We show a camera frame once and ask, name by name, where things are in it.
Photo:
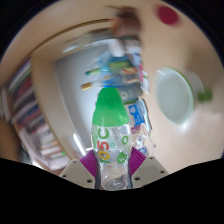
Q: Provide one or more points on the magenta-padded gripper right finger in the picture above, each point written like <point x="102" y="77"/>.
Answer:
<point x="150" y="170"/>

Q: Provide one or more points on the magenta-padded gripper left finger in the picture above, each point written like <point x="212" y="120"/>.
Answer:
<point x="75" y="173"/>

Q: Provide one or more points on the clear bottle with green cap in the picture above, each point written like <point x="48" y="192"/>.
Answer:
<point x="110" y="110"/>

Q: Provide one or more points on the white light bar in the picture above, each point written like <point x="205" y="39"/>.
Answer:
<point x="79" y="144"/>

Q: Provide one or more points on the white and blue box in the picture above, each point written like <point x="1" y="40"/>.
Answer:
<point x="136" y="115"/>

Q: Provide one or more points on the wooden shelf unit with books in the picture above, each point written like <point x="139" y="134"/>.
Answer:
<point x="33" y="113"/>

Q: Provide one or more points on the brown cup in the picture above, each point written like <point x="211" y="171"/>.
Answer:
<point x="126" y="23"/>

